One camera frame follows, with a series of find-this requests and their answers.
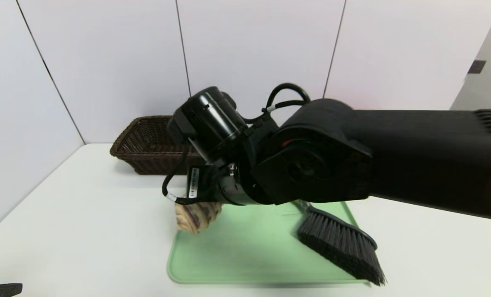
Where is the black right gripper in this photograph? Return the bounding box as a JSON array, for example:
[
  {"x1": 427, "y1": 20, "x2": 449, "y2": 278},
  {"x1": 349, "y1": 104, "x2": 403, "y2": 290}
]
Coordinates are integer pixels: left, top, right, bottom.
[{"x1": 187, "y1": 165, "x2": 220, "y2": 202}]

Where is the swirled purple bread roll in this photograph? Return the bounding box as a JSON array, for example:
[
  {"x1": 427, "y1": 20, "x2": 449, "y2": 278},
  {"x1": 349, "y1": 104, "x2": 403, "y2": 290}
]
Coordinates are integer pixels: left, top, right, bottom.
[{"x1": 175, "y1": 201, "x2": 222, "y2": 235}]

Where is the dark brown wicker basket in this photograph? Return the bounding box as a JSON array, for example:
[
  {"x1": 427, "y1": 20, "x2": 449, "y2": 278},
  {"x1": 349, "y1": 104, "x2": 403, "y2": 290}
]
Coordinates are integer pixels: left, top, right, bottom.
[{"x1": 110, "y1": 115, "x2": 204, "y2": 175}]

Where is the light green plastic tray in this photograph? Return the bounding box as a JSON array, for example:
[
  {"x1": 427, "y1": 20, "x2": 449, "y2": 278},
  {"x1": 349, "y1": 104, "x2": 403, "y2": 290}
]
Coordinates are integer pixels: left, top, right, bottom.
[{"x1": 167, "y1": 201, "x2": 371, "y2": 284}]

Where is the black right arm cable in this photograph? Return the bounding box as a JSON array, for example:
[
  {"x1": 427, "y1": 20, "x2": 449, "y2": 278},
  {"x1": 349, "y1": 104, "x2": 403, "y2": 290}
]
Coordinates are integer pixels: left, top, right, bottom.
[{"x1": 162, "y1": 82, "x2": 312, "y2": 205}]

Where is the black brush with green handle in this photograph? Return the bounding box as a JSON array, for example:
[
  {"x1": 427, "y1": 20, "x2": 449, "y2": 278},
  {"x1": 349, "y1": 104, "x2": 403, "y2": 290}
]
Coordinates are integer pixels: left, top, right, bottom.
[{"x1": 297, "y1": 201, "x2": 386, "y2": 286}]

